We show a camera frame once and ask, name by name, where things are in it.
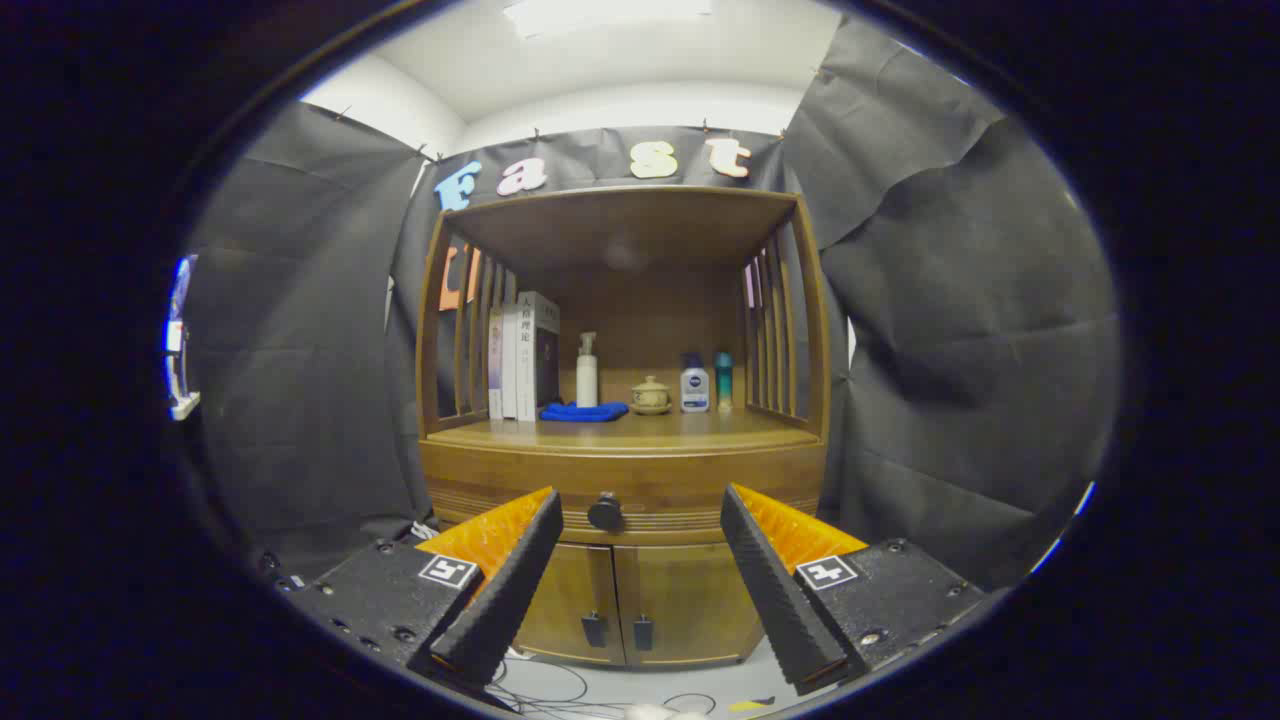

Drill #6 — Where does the white blurry object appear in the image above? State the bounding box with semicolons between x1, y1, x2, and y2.
165;255;201;421

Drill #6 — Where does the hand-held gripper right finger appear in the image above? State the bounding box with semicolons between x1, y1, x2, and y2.
720;483;986;698

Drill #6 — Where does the wooden drawer with black knob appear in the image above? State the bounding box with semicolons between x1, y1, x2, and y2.
420;440;829;546

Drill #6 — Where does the wooden cabinet door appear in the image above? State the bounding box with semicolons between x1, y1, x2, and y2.
612;543;766;666
515;543;626;666

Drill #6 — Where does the wooden countertop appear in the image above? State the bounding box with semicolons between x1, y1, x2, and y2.
428;405;821;451

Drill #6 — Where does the ceiling light panel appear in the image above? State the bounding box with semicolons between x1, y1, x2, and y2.
500;0;716;39

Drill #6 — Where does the white lotion bottle blue cap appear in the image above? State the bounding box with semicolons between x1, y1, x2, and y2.
680;352;711;414

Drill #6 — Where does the thick white book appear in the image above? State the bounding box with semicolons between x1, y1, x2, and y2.
516;291;561;423

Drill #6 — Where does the thin purple book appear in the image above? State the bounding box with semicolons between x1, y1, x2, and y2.
487;305;504;421

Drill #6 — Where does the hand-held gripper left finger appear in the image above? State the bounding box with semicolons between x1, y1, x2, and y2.
283;486;564;691

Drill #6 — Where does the small black device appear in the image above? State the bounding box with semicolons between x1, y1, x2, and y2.
255;548;309;593

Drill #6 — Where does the blue folded cloth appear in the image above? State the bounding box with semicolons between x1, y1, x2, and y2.
540;401;630;423

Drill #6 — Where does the wooden cabinet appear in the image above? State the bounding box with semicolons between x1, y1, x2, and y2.
415;185;833;669

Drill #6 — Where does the thin white book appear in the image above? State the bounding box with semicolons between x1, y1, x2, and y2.
501;303;519;421

